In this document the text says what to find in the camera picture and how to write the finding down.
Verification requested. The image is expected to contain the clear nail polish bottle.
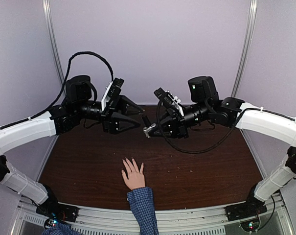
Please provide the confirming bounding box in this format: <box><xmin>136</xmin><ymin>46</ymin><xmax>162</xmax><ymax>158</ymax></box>
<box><xmin>143</xmin><ymin>123</ymin><xmax>157</xmax><ymax>138</ymax></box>

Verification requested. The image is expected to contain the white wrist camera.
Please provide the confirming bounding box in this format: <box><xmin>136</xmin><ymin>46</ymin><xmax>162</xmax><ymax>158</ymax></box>
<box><xmin>154</xmin><ymin>88</ymin><xmax>184</xmax><ymax>117</ymax></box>
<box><xmin>101</xmin><ymin>78</ymin><xmax>124</xmax><ymax>111</ymax></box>

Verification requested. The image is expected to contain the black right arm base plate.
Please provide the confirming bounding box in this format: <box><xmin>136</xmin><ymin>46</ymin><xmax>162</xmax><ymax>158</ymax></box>
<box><xmin>225</xmin><ymin>202</ymin><xmax>268</xmax><ymax>221</ymax></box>

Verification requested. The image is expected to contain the blue checkered shirt sleeve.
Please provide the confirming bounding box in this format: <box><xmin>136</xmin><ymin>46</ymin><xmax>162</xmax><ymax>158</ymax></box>
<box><xmin>127</xmin><ymin>187</ymin><xmax>159</xmax><ymax>235</ymax></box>

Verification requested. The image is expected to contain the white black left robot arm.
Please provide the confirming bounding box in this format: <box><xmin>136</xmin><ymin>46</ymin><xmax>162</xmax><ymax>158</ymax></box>
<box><xmin>0</xmin><ymin>75</ymin><xmax>143</xmax><ymax>217</ymax></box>

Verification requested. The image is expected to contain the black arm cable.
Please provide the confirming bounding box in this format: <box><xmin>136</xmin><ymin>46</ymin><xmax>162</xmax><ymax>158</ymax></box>
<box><xmin>27</xmin><ymin>50</ymin><xmax>114</xmax><ymax>123</ymax></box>
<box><xmin>156</xmin><ymin>97</ymin><xmax>244</xmax><ymax>154</ymax></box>

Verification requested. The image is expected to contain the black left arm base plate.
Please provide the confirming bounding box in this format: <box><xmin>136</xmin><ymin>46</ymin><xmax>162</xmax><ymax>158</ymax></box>
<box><xmin>36</xmin><ymin>204</ymin><xmax>79</xmax><ymax>222</ymax></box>

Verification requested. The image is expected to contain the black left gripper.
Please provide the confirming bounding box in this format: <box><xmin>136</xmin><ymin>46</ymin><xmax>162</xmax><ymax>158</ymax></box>
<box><xmin>75</xmin><ymin>94</ymin><xmax>145</xmax><ymax>135</ymax></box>

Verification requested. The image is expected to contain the aluminium frame post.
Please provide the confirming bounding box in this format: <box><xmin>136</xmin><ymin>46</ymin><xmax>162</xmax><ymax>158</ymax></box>
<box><xmin>42</xmin><ymin>0</ymin><xmax>66</xmax><ymax>88</ymax></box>
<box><xmin>231</xmin><ymin>0</ymin><xmax>258</xmax><ymax>98</ymax></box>

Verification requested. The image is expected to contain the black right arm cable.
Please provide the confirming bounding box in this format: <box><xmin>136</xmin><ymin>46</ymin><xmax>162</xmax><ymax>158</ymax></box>
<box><xmin>156</xmin><ymin>97</ymin><xmax>244</xmax><ymax>154</ymax></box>

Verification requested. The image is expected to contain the slotted aluminium base rail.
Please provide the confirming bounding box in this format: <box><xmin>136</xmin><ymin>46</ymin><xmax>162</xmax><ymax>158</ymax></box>
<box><xmin>9</xmin><ymin>188</ymin><xmax>294</xmax><ymax>235</ymax></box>

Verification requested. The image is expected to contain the right aluminium frame post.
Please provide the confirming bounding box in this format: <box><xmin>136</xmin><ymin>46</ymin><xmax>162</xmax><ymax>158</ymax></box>
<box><xmin>231</xmin><ymin>0</ymin><xmax>258</xmax><ymax>98</ymax></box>

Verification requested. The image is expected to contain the left aluminium frame post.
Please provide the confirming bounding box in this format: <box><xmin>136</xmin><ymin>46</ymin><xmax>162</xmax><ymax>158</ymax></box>
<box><xmin>42</xmin><ymin>0</ymin><xmax>66</xmax><ymax>88</ymax></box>

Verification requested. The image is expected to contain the mannequin hand with painted nails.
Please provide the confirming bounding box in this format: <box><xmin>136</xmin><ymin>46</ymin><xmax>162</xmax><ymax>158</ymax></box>
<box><xmin>121</xmin><ymin>158</ymin><xmax>146</xmax><ymax>190</ymax></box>

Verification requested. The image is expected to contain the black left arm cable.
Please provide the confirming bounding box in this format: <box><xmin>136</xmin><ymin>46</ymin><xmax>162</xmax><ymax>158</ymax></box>
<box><xmin>27</xmin><ymin>50</ymin><xmax>114</xmax><ymax>123</ymax></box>

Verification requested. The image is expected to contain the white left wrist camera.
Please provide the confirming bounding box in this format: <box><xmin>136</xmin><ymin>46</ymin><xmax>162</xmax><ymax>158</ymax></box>
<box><xmin>101</xmin><ymin>78</ymin><xmax>124</xmax><ymax>111</ymax></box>

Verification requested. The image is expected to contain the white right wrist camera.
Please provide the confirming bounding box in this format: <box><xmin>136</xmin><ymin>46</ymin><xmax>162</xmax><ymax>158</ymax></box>
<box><xmin>154</xmin><ymin>88</ymin><xmax>184</xmax><ymax>117</ymax></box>

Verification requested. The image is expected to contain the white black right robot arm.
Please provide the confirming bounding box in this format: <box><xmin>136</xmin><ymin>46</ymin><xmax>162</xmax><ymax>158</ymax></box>
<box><xmin>144</xmin><ymin>76</ymin><xmax>296</xmax><ymax>216</ymax></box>

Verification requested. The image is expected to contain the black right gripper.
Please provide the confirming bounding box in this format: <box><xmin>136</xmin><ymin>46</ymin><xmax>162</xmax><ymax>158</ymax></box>
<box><xmin>147</xmin><ymin>100</ymin><xmax>211</xmax><ymax>138</ymax></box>

